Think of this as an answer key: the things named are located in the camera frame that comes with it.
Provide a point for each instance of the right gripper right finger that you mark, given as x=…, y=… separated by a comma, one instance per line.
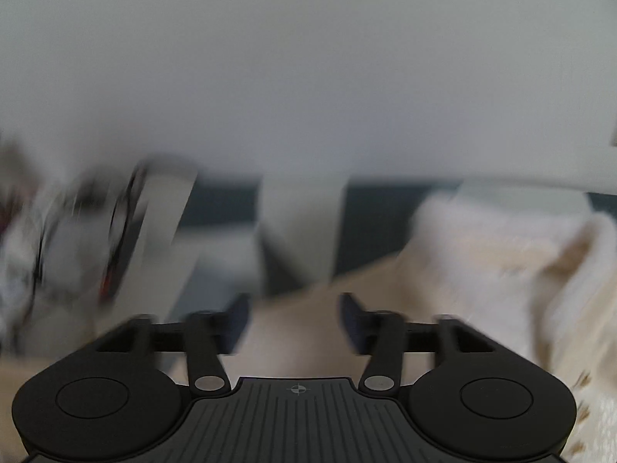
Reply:
x=378, y=335

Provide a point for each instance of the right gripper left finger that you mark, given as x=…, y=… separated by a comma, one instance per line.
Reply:
x=209, y=334

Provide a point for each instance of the cream embroidered fur-trimmed coat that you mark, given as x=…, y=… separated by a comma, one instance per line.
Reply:
x=510, y=356

